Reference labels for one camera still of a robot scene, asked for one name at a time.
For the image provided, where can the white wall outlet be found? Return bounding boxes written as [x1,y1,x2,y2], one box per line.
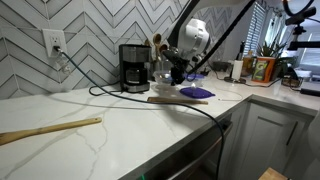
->
[41,27,68,58]

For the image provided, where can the black charger box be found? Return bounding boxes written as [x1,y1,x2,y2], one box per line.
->
[212,60,233,72]

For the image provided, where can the wooden spatula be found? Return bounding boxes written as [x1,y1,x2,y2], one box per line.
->
[146,96,210,106]

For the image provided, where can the wooden stool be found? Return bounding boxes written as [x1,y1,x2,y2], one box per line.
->
[257,167,289,180]

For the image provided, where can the dark power cable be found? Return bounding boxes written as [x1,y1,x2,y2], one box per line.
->
[52,45,225,180]

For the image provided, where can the long wooden spoon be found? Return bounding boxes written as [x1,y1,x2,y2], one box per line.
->
[0,116,103,147]

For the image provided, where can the black tripod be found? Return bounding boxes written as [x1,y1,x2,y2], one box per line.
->
[286,23,320,52]

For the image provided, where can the round wooden spoon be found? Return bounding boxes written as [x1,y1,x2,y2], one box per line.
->
[152,32,163,62]

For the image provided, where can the white window blinds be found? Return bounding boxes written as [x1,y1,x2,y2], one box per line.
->
[244,1,268,56]

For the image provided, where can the black coffee maker cord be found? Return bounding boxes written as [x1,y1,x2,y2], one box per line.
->
[88,81,123,98]

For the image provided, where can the black towel holder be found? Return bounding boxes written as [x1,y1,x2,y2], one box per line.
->
[223,40,247,85]

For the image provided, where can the black cabinet handle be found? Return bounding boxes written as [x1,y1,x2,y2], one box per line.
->
[285,120,299,147]

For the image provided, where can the black steel coffee maker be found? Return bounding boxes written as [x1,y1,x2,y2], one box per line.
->
[118,43,152,94]

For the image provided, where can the green house plant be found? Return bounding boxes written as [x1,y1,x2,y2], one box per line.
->
[255,30,288,60]

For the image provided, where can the grey cabinet door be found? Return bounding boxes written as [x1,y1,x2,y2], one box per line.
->
[229,99,318,180]

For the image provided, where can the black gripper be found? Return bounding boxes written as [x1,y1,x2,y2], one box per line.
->
[169,61,187,86]

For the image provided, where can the white plug adapter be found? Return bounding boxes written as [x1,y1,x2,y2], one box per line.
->
[54,52,72,76]

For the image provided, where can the clear container with blue lid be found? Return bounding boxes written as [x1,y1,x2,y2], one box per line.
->
[184,72,206,88]

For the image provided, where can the black flat device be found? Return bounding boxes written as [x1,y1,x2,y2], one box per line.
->
[299,86,320,98]

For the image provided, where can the clear plastic bowl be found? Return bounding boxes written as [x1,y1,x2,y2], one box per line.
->
[152,69,183,87]

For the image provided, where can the purple plastic lid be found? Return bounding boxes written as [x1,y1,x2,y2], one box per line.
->
[178,85,217,100]

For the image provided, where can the orange drink mix tub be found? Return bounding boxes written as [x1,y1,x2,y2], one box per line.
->
[251,56,277,84]

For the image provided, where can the flat wooden spoon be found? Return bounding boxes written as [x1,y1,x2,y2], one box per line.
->
[158,43,169,61]

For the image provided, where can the black camera on tripod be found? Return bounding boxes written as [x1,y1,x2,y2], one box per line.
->
[284,5,318,26]

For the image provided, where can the amber bottle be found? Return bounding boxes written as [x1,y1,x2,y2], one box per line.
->
[242,49,255,77]

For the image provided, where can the steel dishwasher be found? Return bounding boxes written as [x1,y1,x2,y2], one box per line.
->
[119,112,235,180]

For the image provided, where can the black camera cable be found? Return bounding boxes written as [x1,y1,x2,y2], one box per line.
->
[185,0,316,76]

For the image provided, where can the thin white cable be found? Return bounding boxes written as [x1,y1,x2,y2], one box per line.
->
[215,87,245,102]

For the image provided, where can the white paper towel roll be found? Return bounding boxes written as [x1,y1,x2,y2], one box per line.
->
[231,59,245,81]

